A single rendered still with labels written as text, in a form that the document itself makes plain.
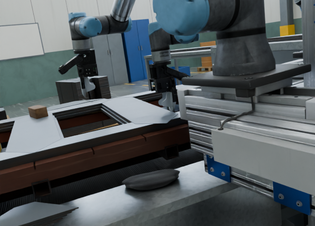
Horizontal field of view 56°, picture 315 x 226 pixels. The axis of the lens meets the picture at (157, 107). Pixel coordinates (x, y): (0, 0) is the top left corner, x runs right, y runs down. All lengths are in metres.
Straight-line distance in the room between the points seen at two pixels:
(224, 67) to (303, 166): 0.31
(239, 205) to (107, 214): 0.58
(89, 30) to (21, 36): 8.26
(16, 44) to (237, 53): 8.85
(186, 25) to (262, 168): 0.31
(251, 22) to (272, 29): 11.31
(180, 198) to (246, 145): 0.41
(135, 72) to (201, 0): 9.32
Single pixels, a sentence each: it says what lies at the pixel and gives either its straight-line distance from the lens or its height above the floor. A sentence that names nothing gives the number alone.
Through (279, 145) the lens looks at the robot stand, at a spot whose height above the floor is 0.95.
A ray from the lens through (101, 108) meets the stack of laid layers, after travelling 1.68.
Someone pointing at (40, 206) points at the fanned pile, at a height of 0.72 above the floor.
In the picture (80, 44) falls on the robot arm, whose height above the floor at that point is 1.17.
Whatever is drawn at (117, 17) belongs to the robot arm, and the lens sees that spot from 1.22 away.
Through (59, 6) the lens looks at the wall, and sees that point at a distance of 9.82.
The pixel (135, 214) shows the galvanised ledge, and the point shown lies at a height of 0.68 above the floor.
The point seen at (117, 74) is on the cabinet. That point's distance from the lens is 9.60.
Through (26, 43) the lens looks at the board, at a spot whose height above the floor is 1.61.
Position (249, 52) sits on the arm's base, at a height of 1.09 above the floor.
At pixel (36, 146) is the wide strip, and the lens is 1.09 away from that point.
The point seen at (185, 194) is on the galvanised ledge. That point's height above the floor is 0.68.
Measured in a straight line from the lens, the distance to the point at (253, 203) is 1.33.
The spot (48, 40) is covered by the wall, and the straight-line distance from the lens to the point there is 9.59.
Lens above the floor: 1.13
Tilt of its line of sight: 12 degrees down
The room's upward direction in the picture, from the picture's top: 8 degrees counter-clockwise
